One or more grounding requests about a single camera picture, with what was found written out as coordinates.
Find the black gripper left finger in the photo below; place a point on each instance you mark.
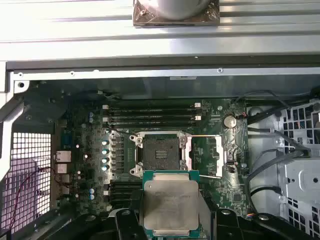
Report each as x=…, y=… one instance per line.
x=120, y=227

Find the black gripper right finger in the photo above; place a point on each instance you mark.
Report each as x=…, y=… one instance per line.
x=237, y=228

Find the CPU with silver top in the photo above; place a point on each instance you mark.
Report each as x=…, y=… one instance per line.
x=170, y=200

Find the metal socket cover frame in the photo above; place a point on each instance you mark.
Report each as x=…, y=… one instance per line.
x=219, y=160

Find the black RAM slot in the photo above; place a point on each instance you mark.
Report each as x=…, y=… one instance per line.
x=150, y=117
x=125, y=184
x=150, y=106
x=123, y=193
x=150, y=123
x=150, y=111

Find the CPU socket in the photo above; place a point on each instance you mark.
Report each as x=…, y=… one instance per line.
x=160, y=150

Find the small round capacitor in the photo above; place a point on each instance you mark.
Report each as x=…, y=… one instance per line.
x=105, y=160
x=105, y=151
x=105, y=142
x=91, y=197
x=91, y=120
x=105, y=168
x=91, y=115
x=91, y=191

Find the silver port block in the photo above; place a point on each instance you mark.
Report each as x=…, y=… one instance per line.
x=65, y=190
x=61, y=168
x=64, y=179
x=63, y=156

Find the silver finned heatsink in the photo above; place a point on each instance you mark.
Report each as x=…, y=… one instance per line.
x=118, y=155

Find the silver perforated drive cage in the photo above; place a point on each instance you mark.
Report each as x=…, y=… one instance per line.
x=300, y=175

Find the green motherboard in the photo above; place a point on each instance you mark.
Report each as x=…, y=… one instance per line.
x=212, y=150

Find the blue port connector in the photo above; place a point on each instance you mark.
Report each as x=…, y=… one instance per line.
x=67, y=142

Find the silver coin battery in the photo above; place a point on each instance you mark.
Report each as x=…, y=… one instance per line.
x=229, y=121

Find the black and silver PC case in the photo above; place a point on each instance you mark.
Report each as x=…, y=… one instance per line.
x=155, y=75

